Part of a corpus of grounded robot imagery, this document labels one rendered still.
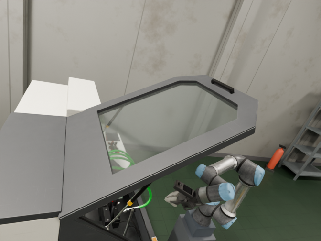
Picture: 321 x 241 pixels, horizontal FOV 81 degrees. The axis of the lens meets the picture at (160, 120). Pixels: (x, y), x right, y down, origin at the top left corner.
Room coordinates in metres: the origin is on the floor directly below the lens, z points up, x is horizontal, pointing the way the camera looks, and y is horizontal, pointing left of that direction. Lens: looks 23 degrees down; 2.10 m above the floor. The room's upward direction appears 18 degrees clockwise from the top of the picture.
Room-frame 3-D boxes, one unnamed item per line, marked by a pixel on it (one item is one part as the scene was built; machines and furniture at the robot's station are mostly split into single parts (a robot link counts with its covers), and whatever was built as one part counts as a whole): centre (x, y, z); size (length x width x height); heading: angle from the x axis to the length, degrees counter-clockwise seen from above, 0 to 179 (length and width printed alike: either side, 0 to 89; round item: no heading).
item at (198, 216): (1.18, -0.56, 0.95); 0.15 x 0.15 x 0.10
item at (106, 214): (1.00, 0.18, 0.91); 0.34 x 0.10 x 0.15; 30
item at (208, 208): (1.17, -0.57, 1.07); 0.13 x 0.12 x 0.14; 51
